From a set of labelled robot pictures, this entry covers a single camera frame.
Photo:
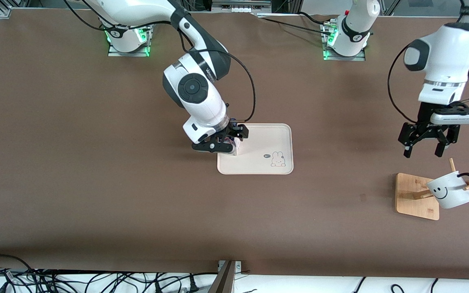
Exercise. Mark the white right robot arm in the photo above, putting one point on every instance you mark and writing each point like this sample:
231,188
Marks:
202,101

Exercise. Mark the wooden mug stand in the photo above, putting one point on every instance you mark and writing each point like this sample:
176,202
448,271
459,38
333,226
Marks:
413,203

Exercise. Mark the white smiley face mug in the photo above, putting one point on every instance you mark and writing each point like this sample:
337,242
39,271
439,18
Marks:
450,191

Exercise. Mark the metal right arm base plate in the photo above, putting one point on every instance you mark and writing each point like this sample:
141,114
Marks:
114,53

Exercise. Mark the cream rabbit print tray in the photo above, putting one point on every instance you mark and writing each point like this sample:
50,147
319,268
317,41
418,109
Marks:
259,162

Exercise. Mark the brown table cover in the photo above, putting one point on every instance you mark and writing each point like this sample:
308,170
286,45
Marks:
96,203

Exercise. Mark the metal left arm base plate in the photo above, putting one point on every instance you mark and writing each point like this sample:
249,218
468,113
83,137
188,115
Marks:
360,58

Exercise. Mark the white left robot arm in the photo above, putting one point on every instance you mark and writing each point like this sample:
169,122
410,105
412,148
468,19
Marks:
446,53

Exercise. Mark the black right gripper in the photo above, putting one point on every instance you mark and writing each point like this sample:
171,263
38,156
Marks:
237,132

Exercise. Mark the grey metal box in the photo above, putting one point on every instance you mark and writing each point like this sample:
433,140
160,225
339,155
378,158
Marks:
240,6

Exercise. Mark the small metal bracket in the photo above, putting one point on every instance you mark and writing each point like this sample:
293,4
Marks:
237,266

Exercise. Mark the blue white milk carton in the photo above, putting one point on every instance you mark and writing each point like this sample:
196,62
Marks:
237,148

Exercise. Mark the grey metal post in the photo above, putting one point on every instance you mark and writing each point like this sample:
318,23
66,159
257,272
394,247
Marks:
223,280

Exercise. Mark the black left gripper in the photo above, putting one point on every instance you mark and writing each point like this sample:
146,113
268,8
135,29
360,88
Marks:
425,131

